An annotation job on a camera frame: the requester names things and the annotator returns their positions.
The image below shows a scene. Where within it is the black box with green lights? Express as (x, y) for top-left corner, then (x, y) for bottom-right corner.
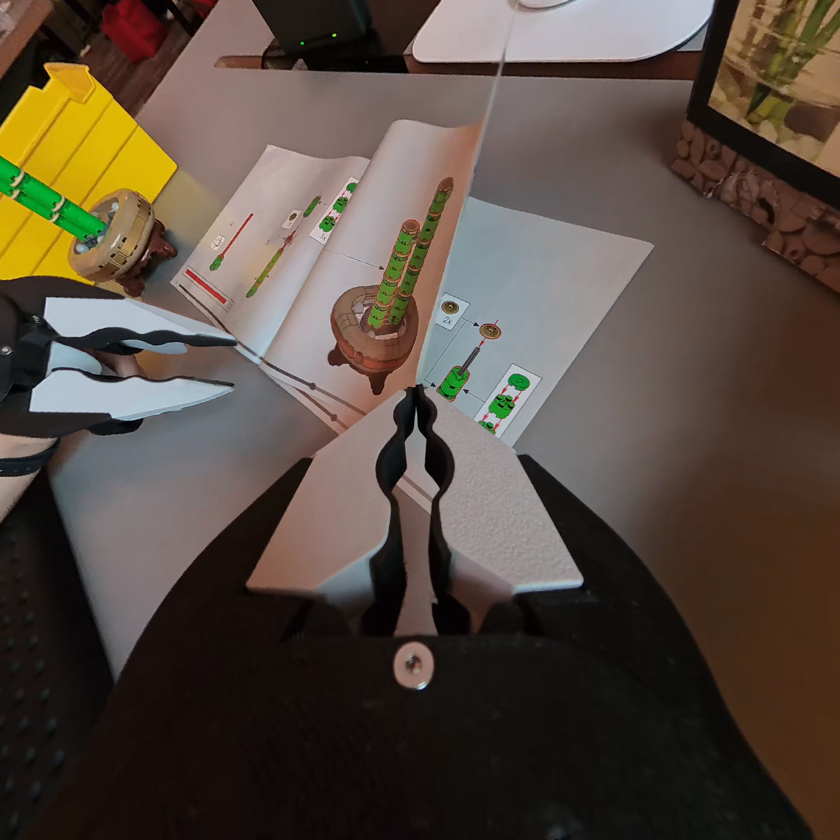
(251, 0), (376, 55)

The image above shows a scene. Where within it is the black smartwatch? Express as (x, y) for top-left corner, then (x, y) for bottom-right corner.
(0, 443), (61, 478)

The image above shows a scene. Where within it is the red bag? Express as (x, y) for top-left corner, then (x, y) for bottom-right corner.
(100, 0), (168, 63)

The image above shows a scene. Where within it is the building instruction booklet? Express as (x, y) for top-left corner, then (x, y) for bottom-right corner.
(171, 0), (655, 513)

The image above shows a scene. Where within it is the white document stand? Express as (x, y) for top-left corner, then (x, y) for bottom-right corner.
(412, 0), (715, 64)

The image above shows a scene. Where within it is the toy brick bamboo model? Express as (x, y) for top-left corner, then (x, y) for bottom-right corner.
(0, 154), (178, 298)

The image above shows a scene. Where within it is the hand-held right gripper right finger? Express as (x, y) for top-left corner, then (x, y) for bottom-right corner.
(419, 386), (584, 622)

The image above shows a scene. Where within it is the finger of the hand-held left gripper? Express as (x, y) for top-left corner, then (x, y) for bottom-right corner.
(28, 367), (236, 422)
(41, 297), (238, 358)

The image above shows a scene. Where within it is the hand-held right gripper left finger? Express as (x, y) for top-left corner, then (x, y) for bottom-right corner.
(246, 386), (419, 619)

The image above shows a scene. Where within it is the person's left forearm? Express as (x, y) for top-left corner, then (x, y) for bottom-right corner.
(0, 433), (59, 522)

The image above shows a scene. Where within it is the yellow plastic bin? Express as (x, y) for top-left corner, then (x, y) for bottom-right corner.
(0, 62), (178, 280)

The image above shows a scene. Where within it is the grey desk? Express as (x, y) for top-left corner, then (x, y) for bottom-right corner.
(49, 0), (840, 840)

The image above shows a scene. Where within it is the person's left hand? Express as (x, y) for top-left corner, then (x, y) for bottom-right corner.
(84, 350), (144, 382)

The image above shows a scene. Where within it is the black bamboo set box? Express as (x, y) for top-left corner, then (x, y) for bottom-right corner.
(672, 0), (840, 293)

